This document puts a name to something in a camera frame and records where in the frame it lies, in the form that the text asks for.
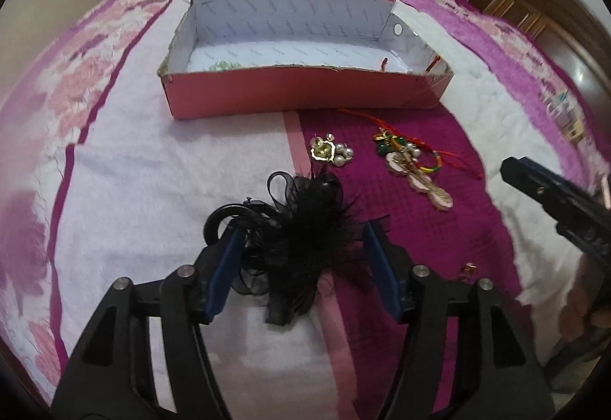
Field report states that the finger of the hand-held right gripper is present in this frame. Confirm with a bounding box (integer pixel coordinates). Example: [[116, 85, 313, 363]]
[[500, 156, 593, 230]]

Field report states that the pink purple floral bedsheet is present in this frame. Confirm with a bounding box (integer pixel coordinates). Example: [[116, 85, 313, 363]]
[[0, 0, 603, 406]]

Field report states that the red thread bracelet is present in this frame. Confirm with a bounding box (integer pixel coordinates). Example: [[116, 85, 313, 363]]
[[379, 52, 442, 74]]

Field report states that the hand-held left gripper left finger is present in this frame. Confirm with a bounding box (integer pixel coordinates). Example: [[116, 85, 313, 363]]
[[50, 225, 246, 420]]

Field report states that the black feather hair accessory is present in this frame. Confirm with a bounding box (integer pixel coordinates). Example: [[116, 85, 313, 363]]
[[203, 171, 392, 326]]

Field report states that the pearl cluster earring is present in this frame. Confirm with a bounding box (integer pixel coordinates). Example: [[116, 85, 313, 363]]
[[333, 141, 357, 171]]

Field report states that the pink gold long pendant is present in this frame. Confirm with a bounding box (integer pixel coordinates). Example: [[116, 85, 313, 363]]
[[386, 152, 453, 212]]

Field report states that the person's right hand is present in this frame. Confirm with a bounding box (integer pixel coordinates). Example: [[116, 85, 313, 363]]
[[561, 255, 611, 354]]

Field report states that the colourful thread ornament bundle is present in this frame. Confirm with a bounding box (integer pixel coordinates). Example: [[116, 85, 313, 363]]
[[338, 107, 461, 177]]

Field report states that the pink cardboard box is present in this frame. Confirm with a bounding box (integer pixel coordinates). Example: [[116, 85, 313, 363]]
[[159, 0, 455, 120]]

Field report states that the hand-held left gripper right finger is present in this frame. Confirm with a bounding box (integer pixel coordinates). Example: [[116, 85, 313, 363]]
[[361, 220, 557, 420]]

